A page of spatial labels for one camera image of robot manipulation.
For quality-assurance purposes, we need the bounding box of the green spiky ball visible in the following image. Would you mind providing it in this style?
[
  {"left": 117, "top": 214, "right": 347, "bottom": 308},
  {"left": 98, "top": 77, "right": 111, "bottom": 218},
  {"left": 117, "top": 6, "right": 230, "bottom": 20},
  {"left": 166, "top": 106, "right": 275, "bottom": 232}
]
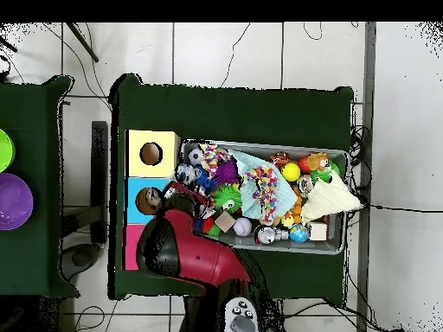
[{"left": 212, "top": 182, "right": 243, "bottom": 214}]

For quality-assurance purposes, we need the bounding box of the colourful patterned cloth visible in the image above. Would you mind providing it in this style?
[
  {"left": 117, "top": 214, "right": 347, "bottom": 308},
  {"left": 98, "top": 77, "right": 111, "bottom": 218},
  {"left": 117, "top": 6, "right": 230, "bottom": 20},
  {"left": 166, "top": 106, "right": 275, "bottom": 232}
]
[
  {"left": 241, "top": 164, "right": 280, "bottom": 227},
  {"left": 200, "top": 144, "right": 231, "bottom": 176}
]

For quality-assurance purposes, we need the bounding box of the wooden three-hole box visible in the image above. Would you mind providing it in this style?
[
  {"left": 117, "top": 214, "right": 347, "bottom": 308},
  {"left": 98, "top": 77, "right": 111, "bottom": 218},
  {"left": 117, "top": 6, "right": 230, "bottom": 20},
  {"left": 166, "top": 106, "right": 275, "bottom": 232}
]
[{"left": 123, "top": 129, "right": 181, "bottom": 271}]

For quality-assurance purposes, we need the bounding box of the shallow clear mesh bin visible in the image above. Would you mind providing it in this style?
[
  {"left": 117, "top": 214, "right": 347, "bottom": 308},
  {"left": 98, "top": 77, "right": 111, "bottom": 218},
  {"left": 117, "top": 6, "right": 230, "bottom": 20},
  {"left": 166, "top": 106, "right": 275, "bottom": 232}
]
[{"left": 176, "top": 137, "right": 350, "bottom": 256}]

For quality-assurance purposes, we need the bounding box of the blue spiky ball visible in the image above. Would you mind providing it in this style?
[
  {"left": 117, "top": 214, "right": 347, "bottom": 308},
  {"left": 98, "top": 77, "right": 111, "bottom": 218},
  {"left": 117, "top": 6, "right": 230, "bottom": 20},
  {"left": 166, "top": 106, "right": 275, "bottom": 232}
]
[{"left": 193, "top": 167, "right": 219, "bottom": 195}]

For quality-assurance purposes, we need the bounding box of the small soccer ball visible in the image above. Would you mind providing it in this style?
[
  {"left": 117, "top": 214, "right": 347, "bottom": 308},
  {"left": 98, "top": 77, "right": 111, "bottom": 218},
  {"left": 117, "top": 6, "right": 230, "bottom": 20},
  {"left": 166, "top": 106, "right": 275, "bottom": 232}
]
[{"left": 188, "top": 148, "right": 206, "bottom": 167}]

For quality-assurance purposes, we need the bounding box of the purple spiky ball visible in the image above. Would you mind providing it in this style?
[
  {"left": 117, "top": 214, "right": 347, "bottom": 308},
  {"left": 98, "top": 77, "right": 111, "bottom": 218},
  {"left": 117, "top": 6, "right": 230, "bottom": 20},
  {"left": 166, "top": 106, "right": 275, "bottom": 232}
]
[{"left": 215, "top": 162, "right": 242, "bottom": 187}]

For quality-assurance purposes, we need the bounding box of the white baseball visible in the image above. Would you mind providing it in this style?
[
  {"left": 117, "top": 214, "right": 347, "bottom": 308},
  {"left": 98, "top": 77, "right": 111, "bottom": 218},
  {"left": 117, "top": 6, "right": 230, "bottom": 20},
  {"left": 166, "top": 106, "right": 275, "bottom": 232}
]
[{"left": 232, "top": 217, "right": 254, "bottom": 238}]

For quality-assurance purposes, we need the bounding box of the black flat bar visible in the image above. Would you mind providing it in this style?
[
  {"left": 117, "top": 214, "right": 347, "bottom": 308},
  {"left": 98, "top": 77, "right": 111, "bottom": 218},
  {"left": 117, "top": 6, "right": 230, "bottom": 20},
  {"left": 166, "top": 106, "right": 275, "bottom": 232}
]
[{"left": 91, "top": 120, "right": 110, "bottom": 245}]

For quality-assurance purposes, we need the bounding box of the dark green table cloth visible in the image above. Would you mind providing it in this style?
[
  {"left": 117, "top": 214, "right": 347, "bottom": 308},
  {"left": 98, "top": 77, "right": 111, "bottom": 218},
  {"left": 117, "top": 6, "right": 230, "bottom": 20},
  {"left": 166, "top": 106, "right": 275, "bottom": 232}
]
[
  {"left": 0, "top": 74, "right": 80, "bottom": 298},
  {"left": 108, "top": 72, "right": 356, "bottom": 302}
]

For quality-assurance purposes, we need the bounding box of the mint green cloth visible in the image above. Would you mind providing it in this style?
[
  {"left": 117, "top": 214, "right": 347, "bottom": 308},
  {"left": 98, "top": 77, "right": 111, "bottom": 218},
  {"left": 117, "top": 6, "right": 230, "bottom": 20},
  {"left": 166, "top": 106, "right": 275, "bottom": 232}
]
[{"left": 228, "top": 146, "right": 300, "bottom": 222}]

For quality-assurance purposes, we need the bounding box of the yellow ball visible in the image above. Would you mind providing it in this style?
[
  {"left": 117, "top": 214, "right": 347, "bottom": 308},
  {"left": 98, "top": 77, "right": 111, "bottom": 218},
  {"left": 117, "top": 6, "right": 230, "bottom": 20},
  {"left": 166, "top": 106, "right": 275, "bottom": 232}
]
[{"left": 281, "top": 161, "right": 303, "bottom": 182}]

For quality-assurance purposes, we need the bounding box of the grey round base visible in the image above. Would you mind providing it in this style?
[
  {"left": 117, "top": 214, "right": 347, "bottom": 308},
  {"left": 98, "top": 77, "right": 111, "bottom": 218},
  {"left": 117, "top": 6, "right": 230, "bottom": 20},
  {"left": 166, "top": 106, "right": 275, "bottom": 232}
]
[{"left": 61, "top": 241, "right": 103, "bottom": 281}]

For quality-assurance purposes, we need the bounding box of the blue globe ball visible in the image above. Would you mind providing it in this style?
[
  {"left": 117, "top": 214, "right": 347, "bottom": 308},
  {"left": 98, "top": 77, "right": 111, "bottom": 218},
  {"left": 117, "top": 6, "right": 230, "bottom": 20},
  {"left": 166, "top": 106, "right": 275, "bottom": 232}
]
[{"left": 289, "top": 224, "right": 310, "bottom": 244}]

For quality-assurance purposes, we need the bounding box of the brown plush bear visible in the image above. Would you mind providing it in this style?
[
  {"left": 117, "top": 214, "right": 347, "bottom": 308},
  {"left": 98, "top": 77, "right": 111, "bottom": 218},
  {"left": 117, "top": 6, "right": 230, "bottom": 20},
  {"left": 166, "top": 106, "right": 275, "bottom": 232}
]
[{"left": 307, "top": 151, "right": 332, "bottom": 174}]

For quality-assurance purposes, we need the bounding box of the cream yellow cloth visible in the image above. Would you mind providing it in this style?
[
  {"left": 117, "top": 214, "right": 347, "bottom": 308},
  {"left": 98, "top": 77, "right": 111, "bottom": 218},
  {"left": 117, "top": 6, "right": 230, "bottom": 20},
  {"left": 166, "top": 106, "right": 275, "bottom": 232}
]
[{"left": 299, "top": 172, "right": 364, "bottom": 224}]

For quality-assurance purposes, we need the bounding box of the purple plastic bowl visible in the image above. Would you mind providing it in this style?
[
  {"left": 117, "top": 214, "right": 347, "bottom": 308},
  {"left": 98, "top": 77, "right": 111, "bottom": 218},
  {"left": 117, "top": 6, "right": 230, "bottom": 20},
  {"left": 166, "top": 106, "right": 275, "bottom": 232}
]
[{"left": 0, "top": 172, "right": 35, "bottom": 232}]

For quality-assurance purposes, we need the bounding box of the black rod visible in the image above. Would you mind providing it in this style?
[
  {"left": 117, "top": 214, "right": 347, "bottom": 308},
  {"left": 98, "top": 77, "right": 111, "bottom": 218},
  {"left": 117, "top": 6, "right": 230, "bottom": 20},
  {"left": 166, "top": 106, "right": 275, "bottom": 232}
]
[{"left": 65, "top": 22, "right": 100, "bottom": 63}]

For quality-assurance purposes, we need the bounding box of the green plastic bowl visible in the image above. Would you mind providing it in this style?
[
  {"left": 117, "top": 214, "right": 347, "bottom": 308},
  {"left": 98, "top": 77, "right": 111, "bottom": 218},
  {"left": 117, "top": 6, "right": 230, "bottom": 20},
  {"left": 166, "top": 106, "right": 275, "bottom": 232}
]
[{"left": 0, "top": 128, "right": 16, "bottom": 174}]

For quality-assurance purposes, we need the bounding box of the black cable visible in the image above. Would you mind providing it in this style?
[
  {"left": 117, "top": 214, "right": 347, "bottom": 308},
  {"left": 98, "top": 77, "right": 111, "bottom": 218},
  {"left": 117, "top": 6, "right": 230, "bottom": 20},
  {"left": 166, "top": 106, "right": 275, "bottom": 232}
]
[
  {"left": 359, "top": 203, "right": 443, "bottom": 214},
  {"left": 221, "top": 22, "right": 252, "bottom": 87},
  {"left": 302, "top": 22, "right": 324, "bottom": 42}
]

